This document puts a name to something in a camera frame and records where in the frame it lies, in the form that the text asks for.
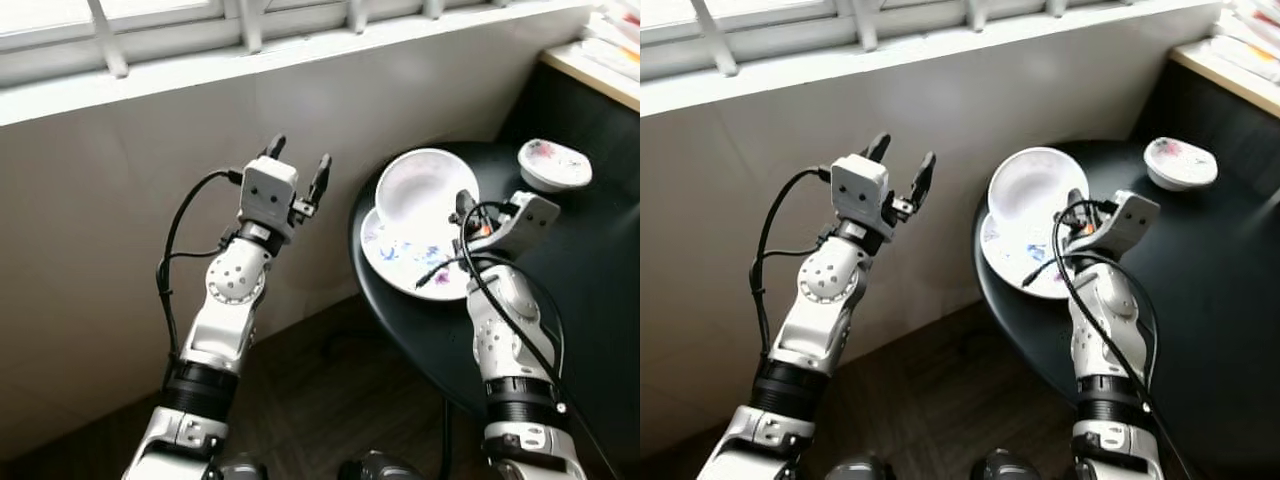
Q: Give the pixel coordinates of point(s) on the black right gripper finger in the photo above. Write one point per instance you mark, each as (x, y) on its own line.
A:
(465, 203)
(1075, 200)

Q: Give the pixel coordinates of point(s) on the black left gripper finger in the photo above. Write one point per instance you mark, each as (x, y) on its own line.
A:
(320, 175)
(275, 147)
(878, 146)
(924, 175)

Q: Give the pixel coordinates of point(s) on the floral white deep plate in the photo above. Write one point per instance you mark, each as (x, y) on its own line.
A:
(1010, 255)
(400, 255)

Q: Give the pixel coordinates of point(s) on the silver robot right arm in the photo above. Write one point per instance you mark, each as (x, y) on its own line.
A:
(1100, 340)
(505, 340)

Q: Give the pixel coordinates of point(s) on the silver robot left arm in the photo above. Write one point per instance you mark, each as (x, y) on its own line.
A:
(225, 320)
(815, 320)

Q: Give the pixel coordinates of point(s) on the large white bowl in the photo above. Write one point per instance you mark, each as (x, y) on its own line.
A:
(1030, 185)
(420, 185)

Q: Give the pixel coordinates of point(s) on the small floral bowl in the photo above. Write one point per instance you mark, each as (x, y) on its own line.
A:
(1180, 162)
(555, 165)

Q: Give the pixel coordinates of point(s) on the black round table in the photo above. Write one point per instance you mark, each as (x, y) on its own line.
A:
(590, 300)
(1220, 300)

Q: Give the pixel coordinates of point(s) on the black cabinet wooden top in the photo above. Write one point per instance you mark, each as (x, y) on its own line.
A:
(600, 120)
(1230, 110)

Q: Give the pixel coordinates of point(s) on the stack of papers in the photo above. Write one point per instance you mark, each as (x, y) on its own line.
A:
(620, 40)
(1250, 40)

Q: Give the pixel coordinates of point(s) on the grey robot right leg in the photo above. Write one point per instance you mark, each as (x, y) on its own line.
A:
(1005, 468)
(380, 468)

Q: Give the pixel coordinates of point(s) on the grey robot leg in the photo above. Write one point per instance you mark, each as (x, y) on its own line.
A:
(1005, 468)
(240, 470)
(380, 468)
(860, 470)

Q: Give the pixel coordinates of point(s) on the grey robot left leg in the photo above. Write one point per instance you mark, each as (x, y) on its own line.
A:
(860, 470)
(240, 470)

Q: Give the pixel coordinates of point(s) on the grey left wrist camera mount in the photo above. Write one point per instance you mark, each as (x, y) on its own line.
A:
(268, 190)
(858, 188)

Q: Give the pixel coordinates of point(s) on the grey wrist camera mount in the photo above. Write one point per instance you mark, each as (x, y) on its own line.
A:
(268, 190)
(858, 188)
(1130, 220)
(525, 220)

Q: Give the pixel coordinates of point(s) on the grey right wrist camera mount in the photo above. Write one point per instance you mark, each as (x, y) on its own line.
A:
(1130, 220)
(525, 220)

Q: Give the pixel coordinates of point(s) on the white window frame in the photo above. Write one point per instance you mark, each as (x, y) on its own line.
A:
(900, 55)
(300, 55)

